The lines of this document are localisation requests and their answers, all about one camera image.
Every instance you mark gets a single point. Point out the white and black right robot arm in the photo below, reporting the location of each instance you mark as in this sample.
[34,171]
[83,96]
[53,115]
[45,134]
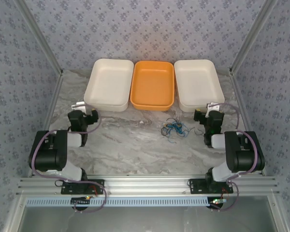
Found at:
[244,154]

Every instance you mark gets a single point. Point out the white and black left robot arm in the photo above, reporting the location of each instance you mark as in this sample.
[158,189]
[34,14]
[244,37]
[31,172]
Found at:
[48,152]

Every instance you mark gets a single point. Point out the white rectangular plastic tray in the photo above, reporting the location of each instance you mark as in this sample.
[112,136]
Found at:
[198,82]
[108,82]

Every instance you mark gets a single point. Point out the orange rectangular plastic tray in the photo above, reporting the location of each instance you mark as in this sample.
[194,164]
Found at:
[152,84]

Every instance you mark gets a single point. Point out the small black controller board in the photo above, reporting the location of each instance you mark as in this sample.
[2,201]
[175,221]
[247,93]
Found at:
[217,201]
[81,201]

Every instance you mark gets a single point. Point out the grey metal lower panel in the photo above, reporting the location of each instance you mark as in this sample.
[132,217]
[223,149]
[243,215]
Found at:
[147,220]

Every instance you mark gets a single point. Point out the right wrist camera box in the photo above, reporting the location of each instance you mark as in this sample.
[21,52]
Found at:
[212,106]

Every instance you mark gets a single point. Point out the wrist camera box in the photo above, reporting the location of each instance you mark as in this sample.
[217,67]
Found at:
[212,106]
[78,105]

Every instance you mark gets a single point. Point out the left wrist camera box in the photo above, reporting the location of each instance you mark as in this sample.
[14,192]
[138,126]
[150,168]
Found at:
[78,105]

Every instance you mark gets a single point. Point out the aluminium side rail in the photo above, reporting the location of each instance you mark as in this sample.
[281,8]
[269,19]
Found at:
[238,91]
[47,120]

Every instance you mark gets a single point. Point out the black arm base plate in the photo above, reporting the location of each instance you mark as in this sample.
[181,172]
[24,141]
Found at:
[195,187]
[65,189]

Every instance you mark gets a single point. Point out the aluminium frame rail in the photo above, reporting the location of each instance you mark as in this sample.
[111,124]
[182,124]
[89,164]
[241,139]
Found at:
[147,186]

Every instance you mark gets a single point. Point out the aluminium frame post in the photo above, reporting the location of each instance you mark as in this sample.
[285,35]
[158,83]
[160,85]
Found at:
[253,36]
[39,36]

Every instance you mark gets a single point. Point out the aluminium frame leg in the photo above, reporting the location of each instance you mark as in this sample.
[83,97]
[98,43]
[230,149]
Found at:
[278,212]
[15,212]

